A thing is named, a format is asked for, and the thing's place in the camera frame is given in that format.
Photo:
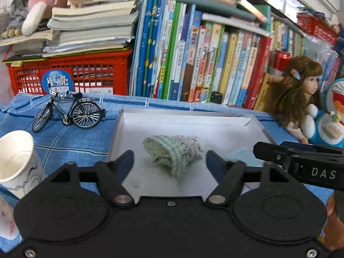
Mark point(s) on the grey plush toy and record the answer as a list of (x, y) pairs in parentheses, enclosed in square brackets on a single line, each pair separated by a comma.
[(17, 14)]

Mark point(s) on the right hand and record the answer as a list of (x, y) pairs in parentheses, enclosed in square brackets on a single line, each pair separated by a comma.
[(334, 228)]

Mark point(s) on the books lying on top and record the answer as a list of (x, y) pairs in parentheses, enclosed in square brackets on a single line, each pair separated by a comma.
[(239, 14)]

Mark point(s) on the brown haired doll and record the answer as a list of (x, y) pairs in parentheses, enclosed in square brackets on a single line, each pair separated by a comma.
[(289, 94)]

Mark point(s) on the red soda can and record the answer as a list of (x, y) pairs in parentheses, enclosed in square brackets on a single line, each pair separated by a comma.
[(278, 61)]

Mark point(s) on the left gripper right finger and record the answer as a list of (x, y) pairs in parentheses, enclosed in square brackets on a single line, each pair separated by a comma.
[(228, 175)]

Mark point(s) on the row of upright books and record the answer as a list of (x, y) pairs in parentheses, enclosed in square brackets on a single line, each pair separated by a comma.
[(180, 57)]

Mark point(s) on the miniature black bicycle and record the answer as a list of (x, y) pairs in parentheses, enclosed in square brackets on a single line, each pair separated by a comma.
[(84, 112)]

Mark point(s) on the light blue cloth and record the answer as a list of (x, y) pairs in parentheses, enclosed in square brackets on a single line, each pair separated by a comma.
[(245, 155)]

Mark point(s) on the stack of grey books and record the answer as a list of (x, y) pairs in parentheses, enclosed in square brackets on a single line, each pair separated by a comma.
[(81, 26)]

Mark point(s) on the wooden book holder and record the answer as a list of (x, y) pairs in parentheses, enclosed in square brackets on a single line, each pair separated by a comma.
[(262, 102)]

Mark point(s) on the paper cup with drawing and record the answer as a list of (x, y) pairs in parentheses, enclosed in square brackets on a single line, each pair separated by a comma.
[(21, 168)]

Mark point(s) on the blue checked tablecloth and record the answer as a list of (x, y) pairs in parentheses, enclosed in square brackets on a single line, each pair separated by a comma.
[(65, 215)]

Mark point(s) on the red plastic crate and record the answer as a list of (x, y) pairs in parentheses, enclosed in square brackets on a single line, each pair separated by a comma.
[(98, 72)]

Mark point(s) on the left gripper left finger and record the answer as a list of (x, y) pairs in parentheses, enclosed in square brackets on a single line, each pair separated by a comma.
[(110, 177)]

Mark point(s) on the white shallow tray box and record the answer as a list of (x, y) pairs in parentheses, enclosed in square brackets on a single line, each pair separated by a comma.
[(222, 133)]

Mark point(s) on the green striped cloth bundle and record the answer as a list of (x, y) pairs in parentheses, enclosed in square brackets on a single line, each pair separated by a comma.
[(176, 152)]

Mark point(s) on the blue cat plush toy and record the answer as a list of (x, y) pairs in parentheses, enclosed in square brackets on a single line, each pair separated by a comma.
[(324, 126)]

